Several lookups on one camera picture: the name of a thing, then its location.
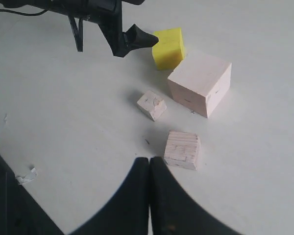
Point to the yellow cube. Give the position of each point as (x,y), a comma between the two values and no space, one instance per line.
(170,50)

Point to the large pale wooden cube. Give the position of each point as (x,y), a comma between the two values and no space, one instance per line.
(200,82)

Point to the smallest pale wooden cube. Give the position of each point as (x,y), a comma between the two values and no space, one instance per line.
(152,105)

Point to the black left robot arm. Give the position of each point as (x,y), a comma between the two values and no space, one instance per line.
(58,6)

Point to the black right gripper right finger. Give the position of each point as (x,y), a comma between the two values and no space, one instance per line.
(173,210)

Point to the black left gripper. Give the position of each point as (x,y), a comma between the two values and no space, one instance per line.
(107,14)

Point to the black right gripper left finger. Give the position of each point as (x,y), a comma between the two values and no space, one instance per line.
(127,212)

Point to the torn white tape scrap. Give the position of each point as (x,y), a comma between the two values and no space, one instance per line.
(27,178)

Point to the medium grained wooden cube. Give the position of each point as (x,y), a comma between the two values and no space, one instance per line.
(182,150)

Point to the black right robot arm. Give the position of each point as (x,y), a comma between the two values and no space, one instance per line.
(20,214)

